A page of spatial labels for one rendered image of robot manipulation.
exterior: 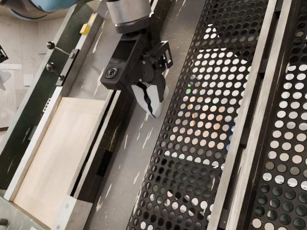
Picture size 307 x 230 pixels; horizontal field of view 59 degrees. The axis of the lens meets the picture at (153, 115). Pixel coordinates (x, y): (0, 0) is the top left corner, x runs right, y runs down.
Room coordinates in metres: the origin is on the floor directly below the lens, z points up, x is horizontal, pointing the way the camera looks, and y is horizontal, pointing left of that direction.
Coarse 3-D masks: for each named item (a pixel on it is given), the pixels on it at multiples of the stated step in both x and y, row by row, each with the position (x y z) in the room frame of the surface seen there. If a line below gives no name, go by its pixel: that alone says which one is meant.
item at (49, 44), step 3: (48, 42) 1.27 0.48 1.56; (51, 42) 1.27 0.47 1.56; (48, 45) 1.27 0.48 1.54; (51, 45) 1.27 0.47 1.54; (54, 45) 1.28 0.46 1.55; (48, 48) 1.28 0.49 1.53; (51, 48) 1.27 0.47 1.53; (57, 48) 1.29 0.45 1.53; (60, 51) 1.29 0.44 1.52; (63, 51) 1.29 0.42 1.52; (69, 54) 1.30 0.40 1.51; (72, 54) 1.30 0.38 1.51; (69, 57) 1.30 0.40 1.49; (72, 57) 1.30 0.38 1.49
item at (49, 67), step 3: (48, 63) 1.16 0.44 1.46; (51, 63) 1.16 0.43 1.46; (48, 66) 1.15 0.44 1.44; (51, 66) 1.15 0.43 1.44; (54, 66) 1.16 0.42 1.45; (48, 69) 1.16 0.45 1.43; (51, 69) 1.16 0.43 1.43; (54, 69) 1.17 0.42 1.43; (57, 72) 1.21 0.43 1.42; (60, 75) 1.24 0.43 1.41; (63, 75) 1.26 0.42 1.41; (60, 78) 1.25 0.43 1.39
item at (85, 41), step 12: (96, 24) 1.39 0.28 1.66; (84, 36) 1.36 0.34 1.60; (84, 48) 1.33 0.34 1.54; (72, 72) 1.28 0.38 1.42; (60, 96) 1.23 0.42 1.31; (48, 108) 1.22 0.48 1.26; (48, 120) 1.18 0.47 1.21; (36, 132) 1.17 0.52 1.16; (36, 144) 1.13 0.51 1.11; (24, 156) 1.13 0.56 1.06; (24, 168) 1.09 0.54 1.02; (12, 180) 1.09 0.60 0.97; (12, 192) 1.05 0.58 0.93
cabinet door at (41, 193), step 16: (64, 112) 1.17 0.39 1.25; (80, 112) 1.10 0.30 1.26; (96, 112) 1.03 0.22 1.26; (48, 128) 1.17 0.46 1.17; (64, 128) 1.11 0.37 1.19; (80, 128) 1.04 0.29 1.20; (48, 144) 1.11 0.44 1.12; (64, 144) 1.05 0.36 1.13; (80, 144) 0.99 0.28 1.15; (48, 160) 1.06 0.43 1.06; (64, 160) 1.00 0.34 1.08; (32, 176) 1.06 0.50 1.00; (48, 176) 1.01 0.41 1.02; (64, 176) 0.95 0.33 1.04; (32, 192) 1.01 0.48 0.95; (48, 192) 0.96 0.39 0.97; (64, 192) 0.91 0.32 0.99; (32, 208) 0.96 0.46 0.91; (48, 208) 0.91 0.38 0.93; (48, 224) 0.87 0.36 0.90
